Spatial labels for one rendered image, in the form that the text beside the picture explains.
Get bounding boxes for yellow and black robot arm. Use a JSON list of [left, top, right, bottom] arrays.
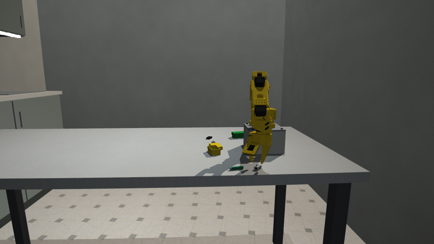
[[249, 72, 275, 134]]

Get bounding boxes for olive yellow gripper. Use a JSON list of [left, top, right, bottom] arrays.
[[242, 131, 272, 164]]

